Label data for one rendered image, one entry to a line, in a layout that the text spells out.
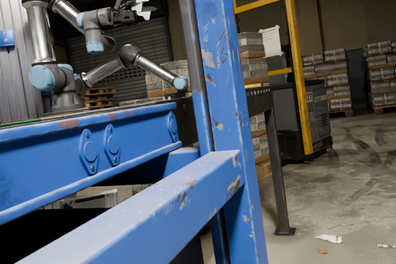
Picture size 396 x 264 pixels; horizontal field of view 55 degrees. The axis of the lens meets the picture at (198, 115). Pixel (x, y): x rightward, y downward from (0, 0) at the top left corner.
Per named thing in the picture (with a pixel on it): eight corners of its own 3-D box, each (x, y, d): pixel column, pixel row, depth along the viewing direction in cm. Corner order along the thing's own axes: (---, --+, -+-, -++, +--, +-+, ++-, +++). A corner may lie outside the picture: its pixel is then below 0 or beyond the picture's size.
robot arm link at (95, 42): (110, 53, 181) (106, 30, 181) (99, 50, 170) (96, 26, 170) (95, 55, 183) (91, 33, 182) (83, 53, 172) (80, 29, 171)
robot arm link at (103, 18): (104, 12, 177) (96, 6, 169) (113, 10, 176) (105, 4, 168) (105, 27, 177) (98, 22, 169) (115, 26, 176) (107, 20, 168)
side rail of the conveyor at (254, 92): (265, 108, 206) (262, 86, 205) (274, 106, 204) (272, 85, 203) (142, 159, 82) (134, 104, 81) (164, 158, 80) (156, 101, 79)
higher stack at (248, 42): (230, 176, 358) (211, 40, 351) (247, 168, 380) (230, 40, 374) (264, 178, 333) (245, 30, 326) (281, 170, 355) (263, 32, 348)
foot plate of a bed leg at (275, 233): (274, 227, 215) (273, 225, 215) (300, 227, 209) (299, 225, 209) (269, 236, 202) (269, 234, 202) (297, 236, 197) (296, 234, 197)
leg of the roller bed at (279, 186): (280, 230, 209) (264, 108, 206) (291, 230, 207) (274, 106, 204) (279, 234, 204) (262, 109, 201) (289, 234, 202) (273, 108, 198)
